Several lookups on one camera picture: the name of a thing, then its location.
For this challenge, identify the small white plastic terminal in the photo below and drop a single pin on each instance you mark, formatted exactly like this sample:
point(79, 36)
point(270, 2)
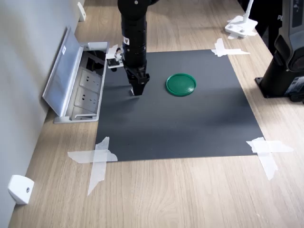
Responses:
point(131, 92)

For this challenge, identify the round green lid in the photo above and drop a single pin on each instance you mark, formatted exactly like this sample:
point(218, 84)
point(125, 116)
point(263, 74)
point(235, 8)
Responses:
point(181, 84)

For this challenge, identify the white tape strip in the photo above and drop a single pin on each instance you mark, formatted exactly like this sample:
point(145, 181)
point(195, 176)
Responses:
point(110, 56)
point(219, 47)
point(234, 52)
point(113, 49)
point(97, 173)
point(80, 156)
point(278, 146)
point(269, 166)

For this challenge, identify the dark grey mat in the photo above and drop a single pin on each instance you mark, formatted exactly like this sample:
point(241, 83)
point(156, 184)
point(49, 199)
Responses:
point(166, 123)

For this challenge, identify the black box with blue label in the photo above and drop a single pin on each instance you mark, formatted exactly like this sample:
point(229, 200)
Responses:
point(295, 89)

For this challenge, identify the white stand with post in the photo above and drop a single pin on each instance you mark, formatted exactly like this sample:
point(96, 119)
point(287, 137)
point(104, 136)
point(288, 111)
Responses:
point(240, 27)

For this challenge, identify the white corner bracket with screw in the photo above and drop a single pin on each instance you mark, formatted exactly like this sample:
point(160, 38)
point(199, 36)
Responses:
point(20, 190)

